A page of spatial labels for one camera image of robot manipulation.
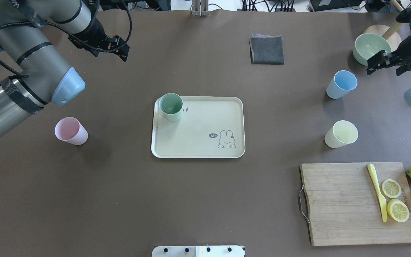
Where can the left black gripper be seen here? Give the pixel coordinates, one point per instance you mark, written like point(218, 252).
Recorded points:
point(97, 30)

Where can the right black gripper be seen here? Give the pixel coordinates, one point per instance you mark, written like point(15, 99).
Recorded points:
point(409, 49)

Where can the blue plastic cup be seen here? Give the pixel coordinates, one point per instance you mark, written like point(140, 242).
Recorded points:
point(341, 84)

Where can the green plastic cup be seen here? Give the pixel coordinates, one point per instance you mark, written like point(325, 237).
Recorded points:
point(171, 105)

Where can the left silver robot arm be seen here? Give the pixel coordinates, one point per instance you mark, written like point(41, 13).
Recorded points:
point(40, 74)

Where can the cream rabbit serving tray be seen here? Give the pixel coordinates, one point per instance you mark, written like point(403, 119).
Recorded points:
point(210, 127)

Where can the green ceramic bowl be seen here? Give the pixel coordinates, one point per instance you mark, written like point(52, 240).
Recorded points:
point(367, 45)

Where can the cream yellow plastic cup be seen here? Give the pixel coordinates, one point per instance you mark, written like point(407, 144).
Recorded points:
point(342, 133)

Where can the pink plastic cup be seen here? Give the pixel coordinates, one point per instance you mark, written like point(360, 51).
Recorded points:
point(70, 130)

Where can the yellow plastic knife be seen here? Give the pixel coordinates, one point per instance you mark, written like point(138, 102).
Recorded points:
point(381, 199)

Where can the folded grey cloth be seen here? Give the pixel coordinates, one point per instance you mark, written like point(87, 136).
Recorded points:
point(266, 49)

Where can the lemon half slice upper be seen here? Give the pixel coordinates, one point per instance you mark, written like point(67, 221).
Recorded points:
point(391, 189)

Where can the lemon half slice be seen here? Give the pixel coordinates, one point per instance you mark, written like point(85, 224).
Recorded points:
point(397, 210)
point(391, 189)

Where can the lemon half slice lower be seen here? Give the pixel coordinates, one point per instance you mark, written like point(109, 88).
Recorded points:
point(397, 210)

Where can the bamboo cutting board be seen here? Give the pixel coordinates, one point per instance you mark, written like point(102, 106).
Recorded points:
point(342, 207)

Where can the aluminium frame post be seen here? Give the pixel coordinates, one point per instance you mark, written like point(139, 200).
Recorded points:
point(200, 8)

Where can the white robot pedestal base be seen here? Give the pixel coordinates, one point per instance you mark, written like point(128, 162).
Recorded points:
point(199, 251)

